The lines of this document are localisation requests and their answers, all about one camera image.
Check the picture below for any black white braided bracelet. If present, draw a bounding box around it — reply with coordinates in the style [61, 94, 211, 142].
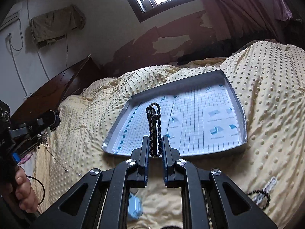
[145, 102, 162, 159]

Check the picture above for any olive cloth on wall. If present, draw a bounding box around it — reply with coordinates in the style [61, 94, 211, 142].
[30, 5, 86, 49]

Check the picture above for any grey shallow tray box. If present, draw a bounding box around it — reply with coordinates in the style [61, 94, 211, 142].
[101, 70, 247, 157]

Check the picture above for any white wall air conditioner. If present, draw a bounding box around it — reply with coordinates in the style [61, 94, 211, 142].
[0, 11, 20, 31]

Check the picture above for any pink cloth by pillow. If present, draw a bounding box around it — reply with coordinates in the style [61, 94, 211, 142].
[18, 152, 33, 165]

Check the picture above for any black hairpin with pink flower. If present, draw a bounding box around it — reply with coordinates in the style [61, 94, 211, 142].
[39, 131, 82, 177]

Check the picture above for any pink red curtain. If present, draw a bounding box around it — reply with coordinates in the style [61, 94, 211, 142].
[202, 0, 279, 41]

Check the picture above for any person's left hand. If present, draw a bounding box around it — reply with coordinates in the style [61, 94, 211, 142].
[1, 166, 39, 214]

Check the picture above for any white power cable on wall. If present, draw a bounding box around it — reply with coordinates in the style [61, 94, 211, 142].
[6, 16, 33, 101]

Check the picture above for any dark wooden headboard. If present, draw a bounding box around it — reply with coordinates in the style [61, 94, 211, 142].
[10, 56, 104, 124]

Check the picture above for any black beaded necklace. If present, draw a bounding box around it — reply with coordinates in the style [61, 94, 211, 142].
[246, 188, 272, 211]

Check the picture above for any silver rhinestone hair clip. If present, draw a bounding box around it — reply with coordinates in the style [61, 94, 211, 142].
[252, 176, 278, 205]

